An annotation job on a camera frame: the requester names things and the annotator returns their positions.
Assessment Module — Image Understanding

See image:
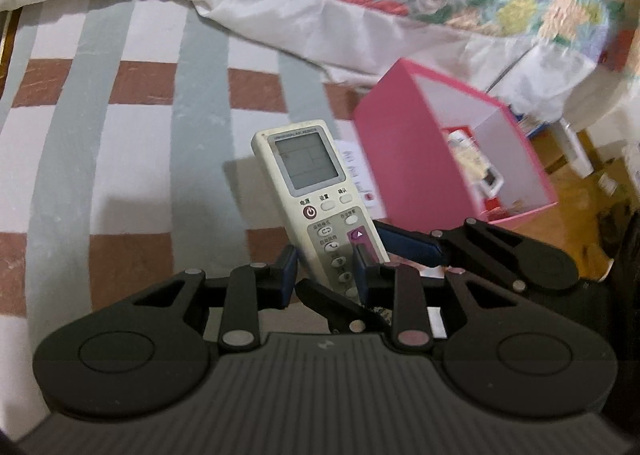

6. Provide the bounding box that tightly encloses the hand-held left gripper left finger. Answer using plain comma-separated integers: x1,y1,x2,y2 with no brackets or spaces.
132,245,301,351

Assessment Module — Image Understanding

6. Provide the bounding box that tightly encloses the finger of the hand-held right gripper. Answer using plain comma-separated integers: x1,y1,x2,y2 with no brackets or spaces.
375,218,526,292
295,279,383,333

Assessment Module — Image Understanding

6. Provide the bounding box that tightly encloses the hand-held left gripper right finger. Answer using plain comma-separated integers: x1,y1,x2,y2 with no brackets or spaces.
352,242,501,348

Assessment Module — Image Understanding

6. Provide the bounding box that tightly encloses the pink cardboard box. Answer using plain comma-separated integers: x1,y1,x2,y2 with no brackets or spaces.
351,58,559,226

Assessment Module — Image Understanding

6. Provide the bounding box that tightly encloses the yellowed remote control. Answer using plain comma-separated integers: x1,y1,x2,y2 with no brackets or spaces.
445,128,483,176

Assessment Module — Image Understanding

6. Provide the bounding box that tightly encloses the cream remote with red button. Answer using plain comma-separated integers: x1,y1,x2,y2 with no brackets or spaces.
250,119,391,308

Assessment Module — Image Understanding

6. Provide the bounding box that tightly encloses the small white remote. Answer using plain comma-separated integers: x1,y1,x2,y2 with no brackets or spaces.
337,138,381,208

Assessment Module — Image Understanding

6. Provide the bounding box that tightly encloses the white bottle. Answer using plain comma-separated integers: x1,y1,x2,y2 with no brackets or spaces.
556,118,593,179

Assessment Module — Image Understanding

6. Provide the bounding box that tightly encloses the checkered mat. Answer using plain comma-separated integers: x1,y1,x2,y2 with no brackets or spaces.
0,0,451,416

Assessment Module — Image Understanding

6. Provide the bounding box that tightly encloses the brown mat with white trim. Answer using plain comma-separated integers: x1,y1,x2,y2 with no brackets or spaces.
0,10,21,78

